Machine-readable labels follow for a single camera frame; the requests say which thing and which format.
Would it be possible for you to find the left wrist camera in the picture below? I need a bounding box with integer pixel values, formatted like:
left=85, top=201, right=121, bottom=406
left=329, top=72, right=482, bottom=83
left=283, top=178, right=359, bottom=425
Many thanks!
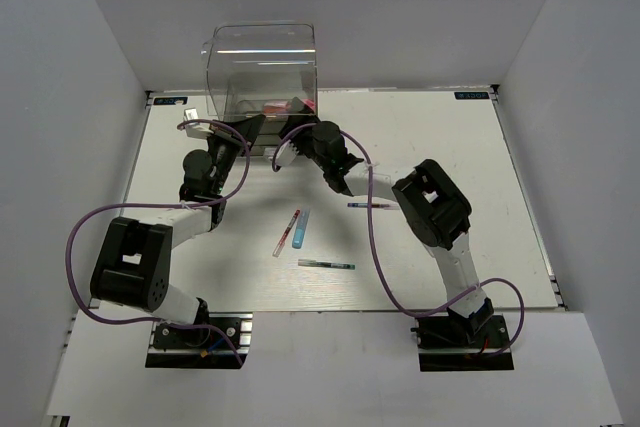
left=183, top=108, right=210, bottom=139

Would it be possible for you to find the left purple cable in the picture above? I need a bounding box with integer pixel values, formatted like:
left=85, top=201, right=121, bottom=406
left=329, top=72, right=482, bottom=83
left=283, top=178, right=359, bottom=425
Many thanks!
left=67, top=119, right=251, bottom=367

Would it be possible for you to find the pink capped marker bottle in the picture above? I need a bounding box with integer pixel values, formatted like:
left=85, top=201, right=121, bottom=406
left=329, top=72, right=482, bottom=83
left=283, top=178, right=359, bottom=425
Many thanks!
left=262, top=101, right=289, bottom=115

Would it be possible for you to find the left blue corner label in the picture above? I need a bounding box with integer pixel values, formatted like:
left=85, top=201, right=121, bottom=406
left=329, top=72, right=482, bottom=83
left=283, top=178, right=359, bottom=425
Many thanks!
left=153, top=96, right=188, bottom=106

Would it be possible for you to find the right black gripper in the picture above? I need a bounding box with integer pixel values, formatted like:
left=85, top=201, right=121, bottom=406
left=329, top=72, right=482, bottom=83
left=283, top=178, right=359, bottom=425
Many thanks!
left=281, top=96, right=331, bottom=171

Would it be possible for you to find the right blue corner label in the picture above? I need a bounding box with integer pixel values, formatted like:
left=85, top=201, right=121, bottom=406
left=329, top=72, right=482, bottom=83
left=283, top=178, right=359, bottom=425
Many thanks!
left=454, top=91, right=490, bottom=100

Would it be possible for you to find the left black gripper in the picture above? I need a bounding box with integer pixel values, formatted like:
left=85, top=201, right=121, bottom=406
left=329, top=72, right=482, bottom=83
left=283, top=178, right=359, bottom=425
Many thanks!
left=206, top=114, right=265, bottom=195

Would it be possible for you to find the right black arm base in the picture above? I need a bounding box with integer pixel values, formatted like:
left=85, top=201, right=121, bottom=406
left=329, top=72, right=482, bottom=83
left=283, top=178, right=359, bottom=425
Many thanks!
left=410, top=315, right=514, bottom=373

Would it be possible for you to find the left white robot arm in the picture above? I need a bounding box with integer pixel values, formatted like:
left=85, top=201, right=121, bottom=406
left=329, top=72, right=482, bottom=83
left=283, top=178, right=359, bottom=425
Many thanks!
left=90, top=114, right=266, bottom=346

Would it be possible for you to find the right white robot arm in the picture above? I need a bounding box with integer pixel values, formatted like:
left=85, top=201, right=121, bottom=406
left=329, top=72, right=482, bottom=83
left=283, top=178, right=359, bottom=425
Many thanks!
left=272, top=97, right=494, bottom=346

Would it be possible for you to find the purple cable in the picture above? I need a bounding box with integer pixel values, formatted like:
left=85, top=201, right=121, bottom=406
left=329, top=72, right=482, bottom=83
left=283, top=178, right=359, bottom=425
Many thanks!
left=67, top=119, right=251, bottom=367
left=271, top=122, right=526, bottom=358

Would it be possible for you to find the green pen refill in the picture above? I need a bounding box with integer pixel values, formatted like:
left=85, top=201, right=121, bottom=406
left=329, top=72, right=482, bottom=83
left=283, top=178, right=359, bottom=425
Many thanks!
left=297, top=259, right=355, bottom=270

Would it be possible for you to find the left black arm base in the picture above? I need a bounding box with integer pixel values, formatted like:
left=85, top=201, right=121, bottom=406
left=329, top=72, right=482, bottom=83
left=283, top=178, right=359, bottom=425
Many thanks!
left=145, top=313, right=254, bottom=370

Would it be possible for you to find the clear acrylic drawer organizer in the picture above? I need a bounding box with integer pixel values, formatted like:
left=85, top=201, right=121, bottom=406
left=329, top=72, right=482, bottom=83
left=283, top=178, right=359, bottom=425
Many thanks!
left=201, top=21, right=317, bottom=156

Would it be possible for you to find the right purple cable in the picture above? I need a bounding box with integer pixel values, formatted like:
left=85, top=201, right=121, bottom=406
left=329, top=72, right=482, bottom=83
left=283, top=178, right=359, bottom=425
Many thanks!
left=271, top=122, right=526, bottom=358

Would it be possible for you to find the blue corner label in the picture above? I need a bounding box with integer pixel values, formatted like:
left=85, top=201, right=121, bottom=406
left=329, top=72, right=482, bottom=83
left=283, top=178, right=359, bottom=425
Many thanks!
left=454, top=91, right=490, bottom=100
left=153, top=96, right=188, bottom=106

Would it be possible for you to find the blue highlighter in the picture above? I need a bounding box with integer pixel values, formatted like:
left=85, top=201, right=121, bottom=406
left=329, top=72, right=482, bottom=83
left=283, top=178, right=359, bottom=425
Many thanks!
left=292, top=209, right=310, bottom=249

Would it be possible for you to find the red pen refill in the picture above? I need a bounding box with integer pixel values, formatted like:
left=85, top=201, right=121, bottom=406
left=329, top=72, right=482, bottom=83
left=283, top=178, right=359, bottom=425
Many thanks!
left=272, top=209, right=301, bottom=258

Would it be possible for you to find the dark blue pen refill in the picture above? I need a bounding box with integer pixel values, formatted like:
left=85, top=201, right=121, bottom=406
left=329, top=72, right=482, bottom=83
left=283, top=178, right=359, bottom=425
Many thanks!
left=346, top=202, right=399, bottom=210

